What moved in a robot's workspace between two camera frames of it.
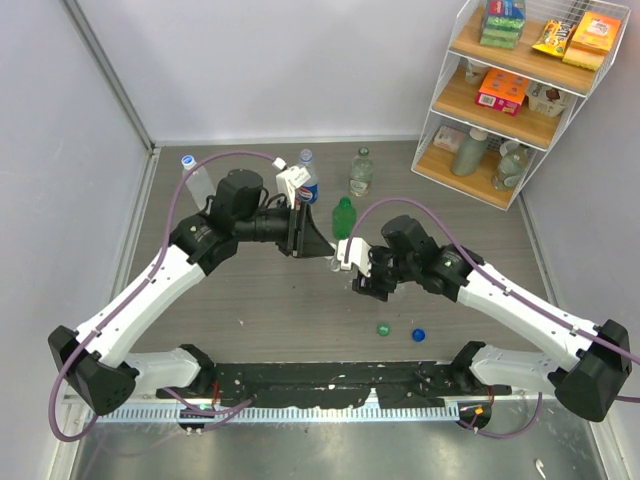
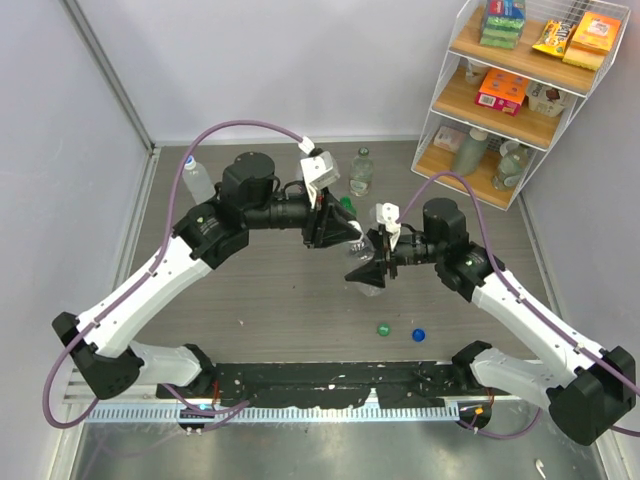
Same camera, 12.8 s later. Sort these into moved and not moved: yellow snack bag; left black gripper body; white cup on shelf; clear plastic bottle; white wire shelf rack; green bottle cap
Moved: clear plastic bottle; left black gripper body
Not moved: yellow snack bag; white cup on shelf; green bottle cap; white wire shelf rack
